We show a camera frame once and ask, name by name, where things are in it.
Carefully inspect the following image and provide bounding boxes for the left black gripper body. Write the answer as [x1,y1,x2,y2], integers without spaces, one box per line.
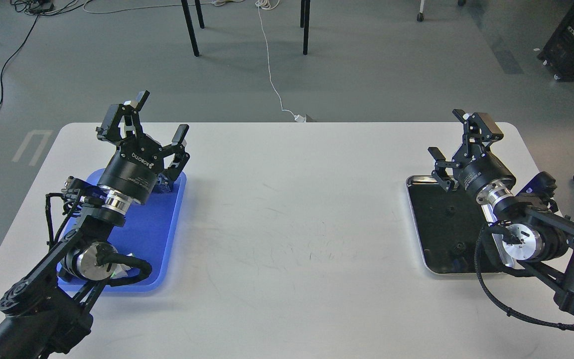
[97,134,163,204]

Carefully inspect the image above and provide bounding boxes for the black table legs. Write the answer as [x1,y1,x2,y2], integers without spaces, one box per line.
[181,0,311,57]

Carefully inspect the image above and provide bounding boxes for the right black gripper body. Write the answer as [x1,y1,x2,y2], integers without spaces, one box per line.
[454,150,516,206]

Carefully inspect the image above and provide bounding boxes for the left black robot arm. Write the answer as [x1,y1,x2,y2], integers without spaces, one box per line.
[0,90,190,359]

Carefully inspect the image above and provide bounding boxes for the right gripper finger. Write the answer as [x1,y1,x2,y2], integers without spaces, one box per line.
[452,109,504,156]
[428,146,460,191]

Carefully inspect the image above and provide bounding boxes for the blue plastic tray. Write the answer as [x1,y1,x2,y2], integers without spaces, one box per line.
[57,168,187,293]

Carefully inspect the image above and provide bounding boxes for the silver metal tray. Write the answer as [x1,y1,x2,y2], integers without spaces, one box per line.
[406,175,497,275]

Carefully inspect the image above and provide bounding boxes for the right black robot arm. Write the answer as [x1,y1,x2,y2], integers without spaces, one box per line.
[428,109,574,331]

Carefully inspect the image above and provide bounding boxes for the white floor cable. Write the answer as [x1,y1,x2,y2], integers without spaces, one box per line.
[83,0,307,123]

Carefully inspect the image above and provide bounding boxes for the blue industrial part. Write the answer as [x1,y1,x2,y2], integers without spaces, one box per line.
[152,173,174,193]

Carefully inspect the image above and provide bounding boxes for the white green connector part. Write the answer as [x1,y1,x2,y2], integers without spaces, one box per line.
[109,254,134,279]

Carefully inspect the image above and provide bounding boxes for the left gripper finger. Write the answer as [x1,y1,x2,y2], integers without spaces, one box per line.
[96,90,150,147]
[161,124,190,182]

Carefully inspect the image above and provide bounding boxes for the small black gear in tray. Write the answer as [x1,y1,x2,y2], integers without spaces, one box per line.
[453,242,466,255]

